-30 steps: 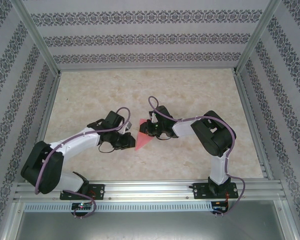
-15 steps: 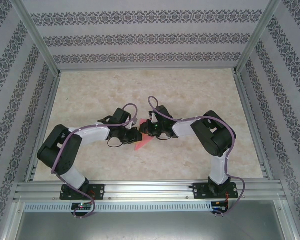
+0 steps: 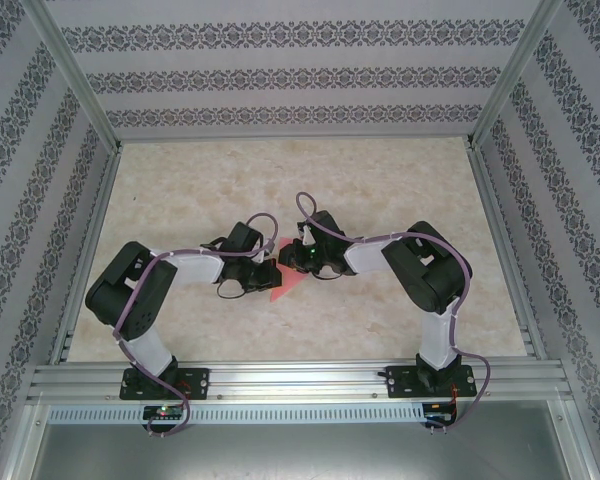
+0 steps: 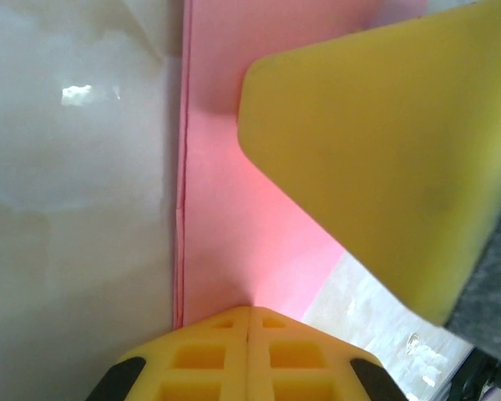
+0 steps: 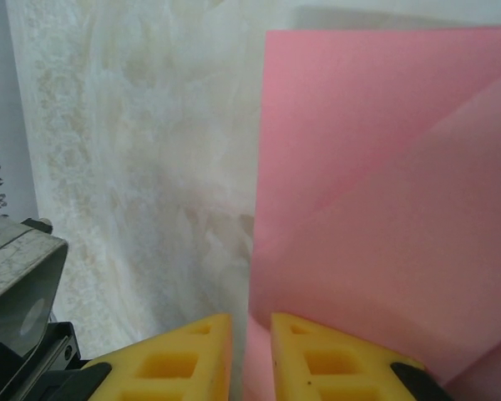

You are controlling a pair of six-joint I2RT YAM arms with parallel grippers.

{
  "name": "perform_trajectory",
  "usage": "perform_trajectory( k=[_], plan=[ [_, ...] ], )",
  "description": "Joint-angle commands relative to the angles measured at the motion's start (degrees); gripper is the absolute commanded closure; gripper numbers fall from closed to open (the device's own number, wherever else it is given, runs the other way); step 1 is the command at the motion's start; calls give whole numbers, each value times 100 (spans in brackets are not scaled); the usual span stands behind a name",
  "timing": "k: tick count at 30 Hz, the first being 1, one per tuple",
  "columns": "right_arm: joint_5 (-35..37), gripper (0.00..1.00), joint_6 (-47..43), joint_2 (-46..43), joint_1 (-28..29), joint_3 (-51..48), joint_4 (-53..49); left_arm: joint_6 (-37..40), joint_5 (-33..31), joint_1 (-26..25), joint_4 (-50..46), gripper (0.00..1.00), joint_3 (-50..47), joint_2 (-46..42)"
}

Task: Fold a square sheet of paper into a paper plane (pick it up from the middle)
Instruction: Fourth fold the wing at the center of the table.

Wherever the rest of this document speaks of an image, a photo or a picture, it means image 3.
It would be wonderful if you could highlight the pink paper sheet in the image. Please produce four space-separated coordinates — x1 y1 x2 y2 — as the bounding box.
268 237 311 304

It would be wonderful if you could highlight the left controller circuit board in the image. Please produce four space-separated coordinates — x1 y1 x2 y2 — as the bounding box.
142 404 187 422

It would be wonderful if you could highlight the controller circuit board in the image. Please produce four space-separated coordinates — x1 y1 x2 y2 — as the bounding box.
424 401 459 426
142 404 187 422

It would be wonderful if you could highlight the grey metal panel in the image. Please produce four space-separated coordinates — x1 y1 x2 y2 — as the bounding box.
27 404 589 480

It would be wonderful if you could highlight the right controller circuit board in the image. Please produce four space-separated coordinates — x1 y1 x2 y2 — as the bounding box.
424 401 459 426

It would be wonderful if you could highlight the thin black left gripper cable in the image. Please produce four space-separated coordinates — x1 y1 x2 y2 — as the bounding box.
214 279 249 301

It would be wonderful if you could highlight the aluminium mounting rail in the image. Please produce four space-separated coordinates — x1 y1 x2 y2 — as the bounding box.
27 362 574 404

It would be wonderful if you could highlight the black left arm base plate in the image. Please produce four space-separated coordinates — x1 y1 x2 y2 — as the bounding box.
119 368 211 401

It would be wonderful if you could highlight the slotted grey cable duct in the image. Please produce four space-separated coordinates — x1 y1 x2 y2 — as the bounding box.
47 403 429 424

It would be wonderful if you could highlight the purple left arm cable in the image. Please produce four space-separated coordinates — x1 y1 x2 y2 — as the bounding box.
112 213 281 440

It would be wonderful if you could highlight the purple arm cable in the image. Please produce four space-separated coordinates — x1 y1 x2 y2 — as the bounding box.
294 192 494 436
112 213 281 440

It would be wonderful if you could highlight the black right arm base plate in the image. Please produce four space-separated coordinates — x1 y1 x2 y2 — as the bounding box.
387 364 479 400

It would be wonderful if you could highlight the aluminium side rail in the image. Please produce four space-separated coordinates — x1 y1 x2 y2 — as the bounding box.
47 147 124 365
467 144 549 361

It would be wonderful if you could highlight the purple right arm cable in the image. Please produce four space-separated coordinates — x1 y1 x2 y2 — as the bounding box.
294 192 494 436

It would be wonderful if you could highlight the aluminium frame post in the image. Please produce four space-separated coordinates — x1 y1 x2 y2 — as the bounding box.
23 0 124 154
467 0 566 154

